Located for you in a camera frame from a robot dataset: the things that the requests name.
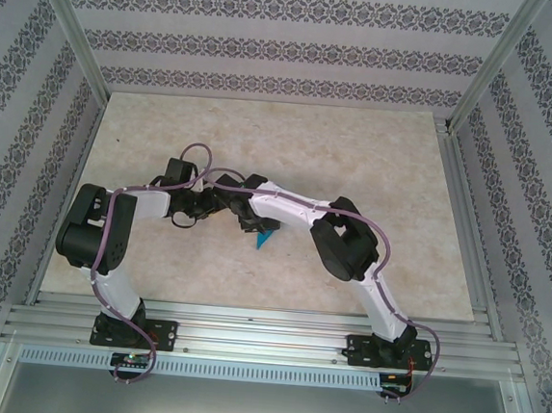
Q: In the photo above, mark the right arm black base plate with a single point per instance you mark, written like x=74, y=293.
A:
x=357, y=351

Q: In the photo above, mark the aluminium mounting rail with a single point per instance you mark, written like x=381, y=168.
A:
x=265, y=333

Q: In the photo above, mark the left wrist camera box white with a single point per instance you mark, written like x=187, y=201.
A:
x=202, y=185

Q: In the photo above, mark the aluminium frame post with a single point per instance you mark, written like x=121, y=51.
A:
x=499, y=59
x=70, y=21

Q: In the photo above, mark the aluminium side rail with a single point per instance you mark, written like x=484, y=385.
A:
x=79, y=160
x=456, y=183

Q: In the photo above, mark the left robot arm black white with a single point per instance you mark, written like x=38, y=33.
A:
x=89, y=238

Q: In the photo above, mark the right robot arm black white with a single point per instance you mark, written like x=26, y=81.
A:
x=344, y=251

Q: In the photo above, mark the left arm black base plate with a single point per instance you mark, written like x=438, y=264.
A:
x=163, y=334

